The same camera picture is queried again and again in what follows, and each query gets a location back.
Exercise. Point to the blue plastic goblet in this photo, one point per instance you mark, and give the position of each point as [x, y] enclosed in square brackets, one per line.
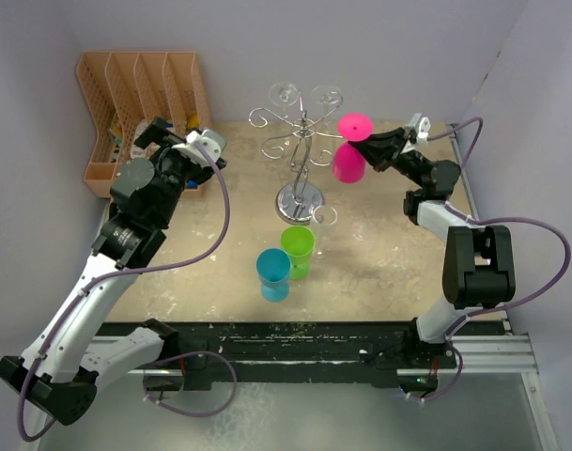
[273, 268]

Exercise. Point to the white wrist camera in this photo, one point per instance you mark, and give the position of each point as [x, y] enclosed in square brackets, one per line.
[209, 140]
[417, 129]

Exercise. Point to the colourful booklet in organizer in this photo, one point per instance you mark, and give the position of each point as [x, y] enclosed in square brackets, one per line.
[116, 134]

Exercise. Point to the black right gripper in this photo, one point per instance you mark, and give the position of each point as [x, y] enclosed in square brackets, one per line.
[380, 150]

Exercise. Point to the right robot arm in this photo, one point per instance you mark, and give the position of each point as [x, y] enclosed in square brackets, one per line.
[478, 270]

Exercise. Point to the pink plastic goblet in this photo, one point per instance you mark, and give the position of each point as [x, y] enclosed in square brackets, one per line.
[348, 164]

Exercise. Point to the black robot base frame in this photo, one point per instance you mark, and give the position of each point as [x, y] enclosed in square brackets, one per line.
[372, 352]

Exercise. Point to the yellow small bottle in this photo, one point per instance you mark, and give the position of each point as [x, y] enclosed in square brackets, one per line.
[193, 122]

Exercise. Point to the clear wine glass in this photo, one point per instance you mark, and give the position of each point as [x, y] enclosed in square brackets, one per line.
[329, 98]
[283, 96]

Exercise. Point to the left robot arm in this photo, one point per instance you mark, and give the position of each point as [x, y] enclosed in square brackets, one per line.
[57, 373]

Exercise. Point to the chrome wine glass rack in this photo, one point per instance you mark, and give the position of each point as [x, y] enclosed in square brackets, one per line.
[309, 146]

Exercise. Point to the tall clear flute glass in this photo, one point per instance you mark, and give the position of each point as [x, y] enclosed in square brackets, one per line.
[322, 223]

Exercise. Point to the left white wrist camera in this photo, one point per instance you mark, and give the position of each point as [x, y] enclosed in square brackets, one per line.
[209, 140]

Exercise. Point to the peach plastic file organizer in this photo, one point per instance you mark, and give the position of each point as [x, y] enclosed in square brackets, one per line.
[137, 86]

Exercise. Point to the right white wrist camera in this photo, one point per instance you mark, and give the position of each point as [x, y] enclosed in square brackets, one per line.
[417, 129]

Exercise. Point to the aluminium rail frame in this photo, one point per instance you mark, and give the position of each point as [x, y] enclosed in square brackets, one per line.
[495, 352]

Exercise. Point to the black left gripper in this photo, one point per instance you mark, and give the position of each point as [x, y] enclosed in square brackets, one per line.
[156, 133]

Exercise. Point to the green plastic goblet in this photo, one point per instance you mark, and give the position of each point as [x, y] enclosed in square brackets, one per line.
[299, 243]

